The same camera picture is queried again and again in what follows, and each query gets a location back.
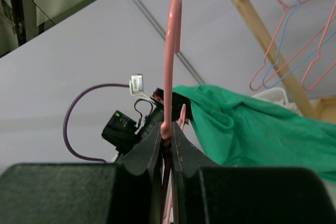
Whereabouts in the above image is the pink hanger with cream top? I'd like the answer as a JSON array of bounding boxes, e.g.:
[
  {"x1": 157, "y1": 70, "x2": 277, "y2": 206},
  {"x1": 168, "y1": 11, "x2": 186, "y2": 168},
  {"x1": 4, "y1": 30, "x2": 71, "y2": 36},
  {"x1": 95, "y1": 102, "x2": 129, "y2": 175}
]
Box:
[{"x1": 301, "y1": 3, "x2": 335, "y2": 91}]

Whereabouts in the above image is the wooden clothes rack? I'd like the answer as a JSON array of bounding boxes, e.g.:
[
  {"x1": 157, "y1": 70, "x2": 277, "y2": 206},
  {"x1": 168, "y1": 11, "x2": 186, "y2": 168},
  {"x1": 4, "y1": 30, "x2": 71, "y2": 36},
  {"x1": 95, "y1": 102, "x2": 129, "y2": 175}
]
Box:
[{"x1": 231, "y1": 0, "x2": 335, "y2": 123}]

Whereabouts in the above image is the pink hanger with green top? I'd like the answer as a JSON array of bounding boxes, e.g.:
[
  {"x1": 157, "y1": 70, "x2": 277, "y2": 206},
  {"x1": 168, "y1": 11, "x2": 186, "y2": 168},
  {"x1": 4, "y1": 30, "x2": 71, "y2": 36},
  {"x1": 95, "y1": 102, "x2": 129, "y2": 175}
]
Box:
[{"x1": 160, "y1": 0, "x2": 182, "y2": 223}]

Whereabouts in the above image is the pink wire hanger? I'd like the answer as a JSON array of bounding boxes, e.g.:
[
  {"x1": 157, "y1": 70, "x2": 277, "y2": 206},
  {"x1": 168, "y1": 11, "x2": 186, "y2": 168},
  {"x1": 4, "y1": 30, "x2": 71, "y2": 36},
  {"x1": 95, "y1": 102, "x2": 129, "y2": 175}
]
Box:
[{"x1": 249, "y1": 0, "x2": 336, "y2": 90}]

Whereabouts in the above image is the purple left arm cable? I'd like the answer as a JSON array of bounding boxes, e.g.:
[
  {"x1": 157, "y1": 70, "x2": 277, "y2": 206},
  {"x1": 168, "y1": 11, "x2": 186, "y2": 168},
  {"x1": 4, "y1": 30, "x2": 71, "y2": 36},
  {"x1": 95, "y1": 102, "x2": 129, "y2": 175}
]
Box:
[{"x1": 62, "y1": 83, "x2": 131, "y2": 163}]

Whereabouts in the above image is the cream tank top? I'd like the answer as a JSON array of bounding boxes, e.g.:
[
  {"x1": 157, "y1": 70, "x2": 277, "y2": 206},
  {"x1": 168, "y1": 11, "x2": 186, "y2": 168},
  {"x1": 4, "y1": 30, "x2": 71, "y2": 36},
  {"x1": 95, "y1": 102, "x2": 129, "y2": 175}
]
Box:
[{"x1": 283, "y1": 102, "x2": 302, "y2": 115}]

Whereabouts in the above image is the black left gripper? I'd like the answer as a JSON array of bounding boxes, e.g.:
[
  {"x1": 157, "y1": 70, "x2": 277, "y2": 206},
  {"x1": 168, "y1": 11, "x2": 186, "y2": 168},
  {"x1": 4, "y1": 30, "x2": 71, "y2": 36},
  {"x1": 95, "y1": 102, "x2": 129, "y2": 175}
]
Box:
[{"x1": 151, "y1": 88, "x2": 192, "y2": 124}]

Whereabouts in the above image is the blue wire hanger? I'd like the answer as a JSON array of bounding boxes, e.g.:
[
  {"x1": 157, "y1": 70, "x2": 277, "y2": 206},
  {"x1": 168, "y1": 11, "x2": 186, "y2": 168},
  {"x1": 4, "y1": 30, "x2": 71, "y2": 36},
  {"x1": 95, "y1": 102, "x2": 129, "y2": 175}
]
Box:
[{"x1": 255, "y1": 0, "x2": 335, "y2": 89}]

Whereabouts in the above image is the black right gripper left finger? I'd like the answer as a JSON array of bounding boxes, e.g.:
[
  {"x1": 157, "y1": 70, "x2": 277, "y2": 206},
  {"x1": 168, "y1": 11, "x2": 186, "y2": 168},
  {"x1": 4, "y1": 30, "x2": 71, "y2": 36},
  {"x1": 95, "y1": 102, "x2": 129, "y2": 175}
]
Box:
[{"x1": 1, "y1": 125, "x2": 161, "y2": 223}]

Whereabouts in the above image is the white perforated plastic basket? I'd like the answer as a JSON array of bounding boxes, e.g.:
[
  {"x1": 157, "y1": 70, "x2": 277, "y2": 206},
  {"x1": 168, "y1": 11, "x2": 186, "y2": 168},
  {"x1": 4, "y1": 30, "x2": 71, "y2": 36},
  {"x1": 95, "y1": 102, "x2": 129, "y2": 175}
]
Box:
[{"x1": 252, "y1": 87, "x2": 289, "y2": 104}]

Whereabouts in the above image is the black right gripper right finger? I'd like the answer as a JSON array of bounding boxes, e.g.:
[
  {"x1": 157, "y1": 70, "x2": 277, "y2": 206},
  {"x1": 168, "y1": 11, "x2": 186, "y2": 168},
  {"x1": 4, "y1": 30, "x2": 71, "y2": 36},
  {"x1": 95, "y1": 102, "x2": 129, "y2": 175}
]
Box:
[{"x1": 172, "y1": 123, "x2": 335, "y2": 223}]

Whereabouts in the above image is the green tank top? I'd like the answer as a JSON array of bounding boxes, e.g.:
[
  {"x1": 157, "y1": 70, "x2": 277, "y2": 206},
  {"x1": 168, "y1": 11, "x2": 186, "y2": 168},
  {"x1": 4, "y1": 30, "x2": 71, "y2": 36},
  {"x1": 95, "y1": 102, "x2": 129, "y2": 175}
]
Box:
[{"x1": 173, "y1": 85, "x2": 335, "y2": 182}]

